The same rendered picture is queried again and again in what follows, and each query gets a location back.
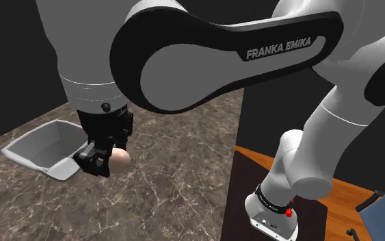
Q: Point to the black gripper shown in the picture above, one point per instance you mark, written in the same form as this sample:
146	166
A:
104	125

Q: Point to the beige egg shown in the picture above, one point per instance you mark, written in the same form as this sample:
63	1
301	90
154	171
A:
120	161

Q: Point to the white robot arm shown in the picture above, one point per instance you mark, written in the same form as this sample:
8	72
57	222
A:
88	50

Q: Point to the grey square bowl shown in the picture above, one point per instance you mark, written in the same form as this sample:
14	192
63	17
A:
42	146

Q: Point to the dark robot stand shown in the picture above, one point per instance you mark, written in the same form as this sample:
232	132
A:
240	193

